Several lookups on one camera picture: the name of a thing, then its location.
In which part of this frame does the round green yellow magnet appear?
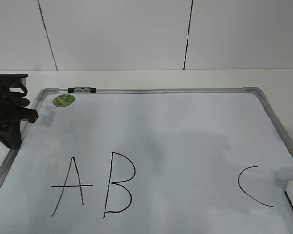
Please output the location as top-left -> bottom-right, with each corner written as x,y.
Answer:
52,94 -> 75,107

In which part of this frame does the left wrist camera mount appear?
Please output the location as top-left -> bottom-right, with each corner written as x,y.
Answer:
0,74 -> 29,88

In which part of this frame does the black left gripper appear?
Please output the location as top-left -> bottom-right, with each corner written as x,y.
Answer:
0,81 -> 39,149

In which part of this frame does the white board with aluminium frame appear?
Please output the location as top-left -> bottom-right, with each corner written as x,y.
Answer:
0,87 -> 293,234

